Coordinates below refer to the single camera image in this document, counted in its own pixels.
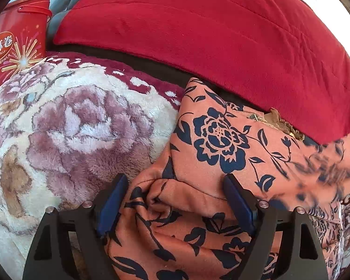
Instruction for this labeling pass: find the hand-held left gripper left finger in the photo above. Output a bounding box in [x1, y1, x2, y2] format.
[22, 173, 129, 280]

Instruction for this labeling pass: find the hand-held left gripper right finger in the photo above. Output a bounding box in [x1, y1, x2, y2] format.
[223, 173, 330, 280]

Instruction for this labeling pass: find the orange floral garment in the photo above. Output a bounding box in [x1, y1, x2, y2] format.
[103, 77, 350, 280]

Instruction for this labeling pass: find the brown torn trim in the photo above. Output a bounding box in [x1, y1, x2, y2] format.
[251, 108, 306, 141]

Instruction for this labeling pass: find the floral fleece blanket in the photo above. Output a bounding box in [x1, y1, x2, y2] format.
[0, 51, 350, 280]

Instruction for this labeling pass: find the black leather sofa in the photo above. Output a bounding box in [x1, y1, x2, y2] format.
[46, 44, 266, 113]

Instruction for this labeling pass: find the red plush blanket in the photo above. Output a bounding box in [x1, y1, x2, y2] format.
[52, 0, 350, 145]

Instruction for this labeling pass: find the red snack tin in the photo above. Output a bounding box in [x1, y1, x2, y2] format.
[0, 0, 53, 94]

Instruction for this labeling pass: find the grey-blue cloth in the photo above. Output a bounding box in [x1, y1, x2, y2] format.
[46, 0, 97, 50]

